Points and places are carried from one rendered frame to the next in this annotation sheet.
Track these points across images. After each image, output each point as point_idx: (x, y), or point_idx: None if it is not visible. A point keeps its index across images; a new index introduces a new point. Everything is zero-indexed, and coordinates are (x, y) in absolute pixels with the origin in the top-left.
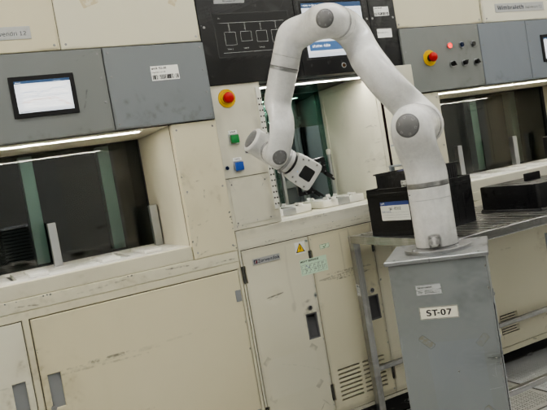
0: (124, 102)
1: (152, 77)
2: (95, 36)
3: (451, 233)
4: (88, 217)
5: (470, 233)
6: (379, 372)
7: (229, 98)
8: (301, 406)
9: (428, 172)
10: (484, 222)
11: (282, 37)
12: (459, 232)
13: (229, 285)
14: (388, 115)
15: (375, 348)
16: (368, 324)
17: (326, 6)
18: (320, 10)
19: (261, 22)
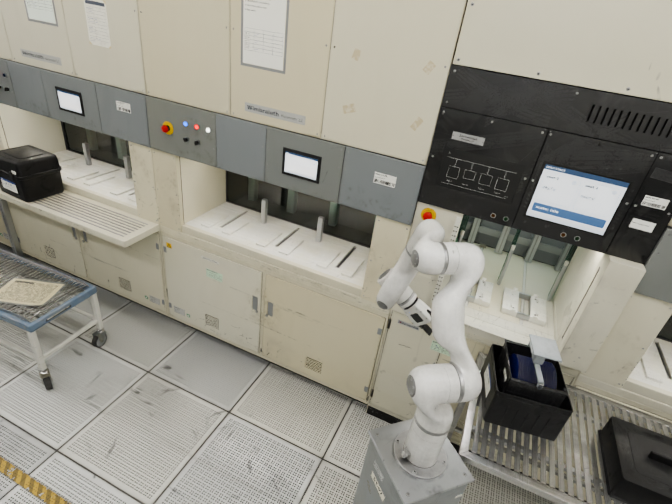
0: (349, 188)
1: (374, 179)
2: (345, 136)
3: (420, 461)
4: (353, 218)
5: (488, 457)
6: (452, 431)
7: (425, 218)
8: (394, 404)
9: (421, 419)
10: (542, 453)
11: (415, 232)
12: (493, 446)
13: (376, 323)
14: (587, 296)
15: (457, 419)
16: (459, 405)
17: (420, 250)
18: (415, 250)
19: (491, 168)
